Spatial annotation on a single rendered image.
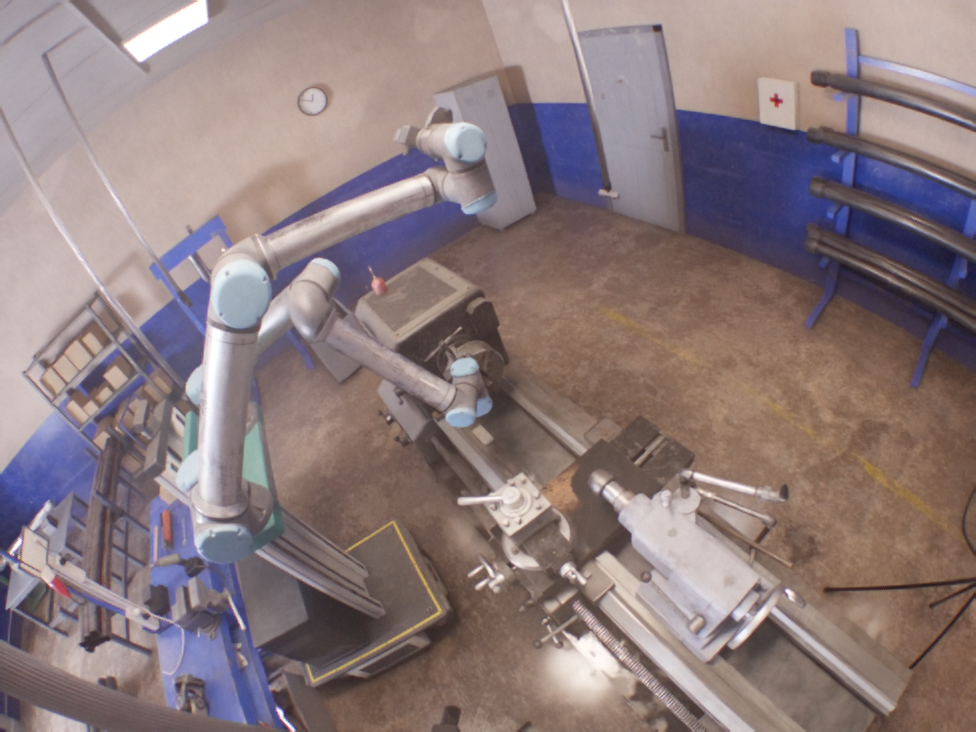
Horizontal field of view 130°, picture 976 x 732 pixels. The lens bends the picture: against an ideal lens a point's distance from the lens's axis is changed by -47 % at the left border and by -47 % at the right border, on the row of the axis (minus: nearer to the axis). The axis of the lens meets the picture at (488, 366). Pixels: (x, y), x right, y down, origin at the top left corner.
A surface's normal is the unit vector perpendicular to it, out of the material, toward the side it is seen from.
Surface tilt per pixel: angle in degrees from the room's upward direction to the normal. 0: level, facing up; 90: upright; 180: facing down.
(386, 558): 0
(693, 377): 0
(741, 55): 90
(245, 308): 85
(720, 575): 0
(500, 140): 90
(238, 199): 90
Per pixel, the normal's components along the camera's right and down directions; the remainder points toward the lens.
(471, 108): 0.54, 0.45
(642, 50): -0.79, 0.57
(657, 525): -0.29, -0.69
